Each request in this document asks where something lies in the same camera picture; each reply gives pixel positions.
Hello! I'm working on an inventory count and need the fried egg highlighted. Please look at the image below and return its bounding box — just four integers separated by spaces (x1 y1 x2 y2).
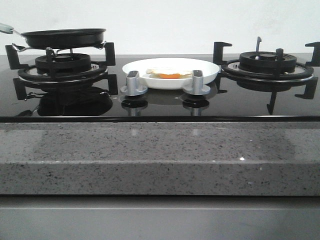
145 67 192 79

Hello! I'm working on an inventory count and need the black pan support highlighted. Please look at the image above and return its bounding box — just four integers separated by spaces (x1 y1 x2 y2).
5 42 118 101
213 36 320 99

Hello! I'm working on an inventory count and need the silver stove knob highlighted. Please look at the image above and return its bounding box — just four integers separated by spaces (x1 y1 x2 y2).
182 70 211 96
120 70 148 97

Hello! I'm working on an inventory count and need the black gas burner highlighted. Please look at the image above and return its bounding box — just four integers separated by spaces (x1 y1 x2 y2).
35 53 92 75
238 51 297 74

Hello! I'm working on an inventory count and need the right silver stove knob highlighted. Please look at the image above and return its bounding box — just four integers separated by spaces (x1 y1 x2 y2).
182 70 211 96

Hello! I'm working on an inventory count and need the left black gas burner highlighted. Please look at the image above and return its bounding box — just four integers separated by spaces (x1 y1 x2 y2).
35 53 92 75

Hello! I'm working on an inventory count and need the right black gas burner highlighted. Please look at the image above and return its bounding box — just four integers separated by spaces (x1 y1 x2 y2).
238 51 297 74

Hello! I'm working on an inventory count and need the white round plate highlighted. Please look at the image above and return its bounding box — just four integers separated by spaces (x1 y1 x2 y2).
122 57 220 90

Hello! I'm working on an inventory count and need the wire pan trivet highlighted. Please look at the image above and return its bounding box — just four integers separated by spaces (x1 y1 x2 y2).
9 41 107 53

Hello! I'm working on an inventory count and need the black frying pan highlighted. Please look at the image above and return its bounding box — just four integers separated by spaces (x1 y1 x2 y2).
19 28 106 49

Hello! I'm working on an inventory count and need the left black pan support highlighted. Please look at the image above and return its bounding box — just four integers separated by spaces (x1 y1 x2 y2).
5 42 118 101

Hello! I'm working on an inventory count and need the right black pan support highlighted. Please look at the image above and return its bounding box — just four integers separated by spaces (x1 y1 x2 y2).
213 36 320 99

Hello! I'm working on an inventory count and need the left silver stove knob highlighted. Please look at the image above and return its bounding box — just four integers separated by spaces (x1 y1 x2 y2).
120 70 148 97

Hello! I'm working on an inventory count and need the black glass cooktop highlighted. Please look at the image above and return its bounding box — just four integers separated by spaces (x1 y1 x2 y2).
0 55 320 123

